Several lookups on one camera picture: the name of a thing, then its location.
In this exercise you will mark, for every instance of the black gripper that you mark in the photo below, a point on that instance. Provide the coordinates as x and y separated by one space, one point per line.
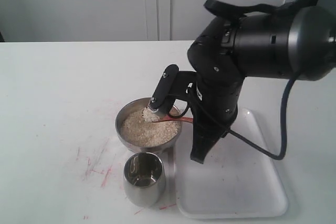
218 85

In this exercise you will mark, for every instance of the white plastic tray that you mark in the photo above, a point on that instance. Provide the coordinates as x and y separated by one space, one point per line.
235 181

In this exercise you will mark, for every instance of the small steel cup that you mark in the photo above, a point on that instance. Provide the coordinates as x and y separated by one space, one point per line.
144 179

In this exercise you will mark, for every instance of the steel bowl of rice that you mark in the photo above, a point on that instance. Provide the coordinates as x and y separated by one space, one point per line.
139 135

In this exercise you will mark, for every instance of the brown wooden spoon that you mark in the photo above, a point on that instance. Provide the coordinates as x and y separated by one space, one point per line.
181 119

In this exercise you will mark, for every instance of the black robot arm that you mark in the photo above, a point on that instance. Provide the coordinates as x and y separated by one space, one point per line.
293 46

